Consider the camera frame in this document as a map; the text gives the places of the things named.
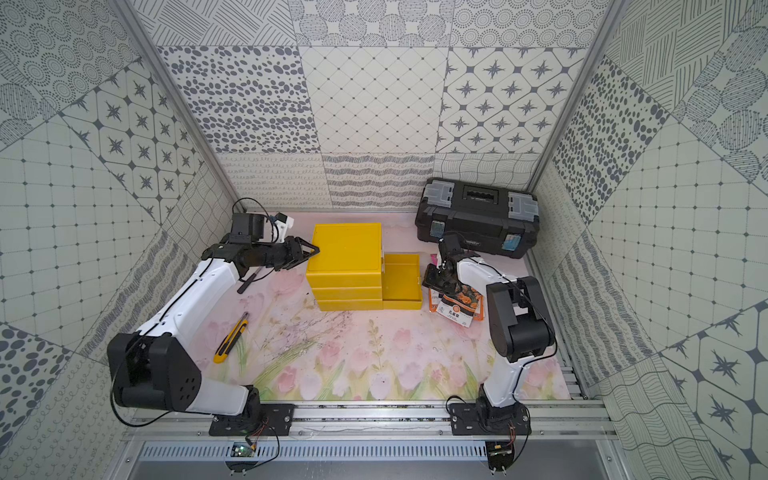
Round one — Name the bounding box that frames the purple seed bag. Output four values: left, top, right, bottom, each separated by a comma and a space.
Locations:
433, 286, 484, 328

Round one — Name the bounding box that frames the yellow bottom drawer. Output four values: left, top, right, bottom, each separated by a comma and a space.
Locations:
382, 253, 423, 310

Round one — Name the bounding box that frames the yellow drawer cabinet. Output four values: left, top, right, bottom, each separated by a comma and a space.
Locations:
306, 223, 383, 311

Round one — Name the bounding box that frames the orange seed bag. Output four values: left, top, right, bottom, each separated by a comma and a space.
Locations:
429, 290, 439, 312

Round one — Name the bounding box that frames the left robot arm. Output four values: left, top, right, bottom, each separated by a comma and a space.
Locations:
107, 236, 320, 422

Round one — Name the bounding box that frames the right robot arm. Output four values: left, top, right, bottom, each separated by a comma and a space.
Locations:
422, 233, 557, 422

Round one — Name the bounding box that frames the black toolbox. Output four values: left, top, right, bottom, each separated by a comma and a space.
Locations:
415, 178, 540, 259

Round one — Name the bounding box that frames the yellow utility knife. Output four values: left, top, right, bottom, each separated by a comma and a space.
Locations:
213, 312, 250, 364

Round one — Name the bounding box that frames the floral table mat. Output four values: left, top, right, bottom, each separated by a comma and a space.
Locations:
200, 211, 571, 402

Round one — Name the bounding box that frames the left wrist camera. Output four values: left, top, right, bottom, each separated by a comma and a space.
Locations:
229, 212, 294, 244

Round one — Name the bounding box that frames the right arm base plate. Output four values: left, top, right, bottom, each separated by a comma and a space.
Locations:
447, 402, 531, 436

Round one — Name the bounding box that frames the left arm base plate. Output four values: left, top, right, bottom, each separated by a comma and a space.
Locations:
208, 403, 296, 437

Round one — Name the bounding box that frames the aluminium mounting rail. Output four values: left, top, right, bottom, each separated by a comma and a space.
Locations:
123, 400, 618, 441

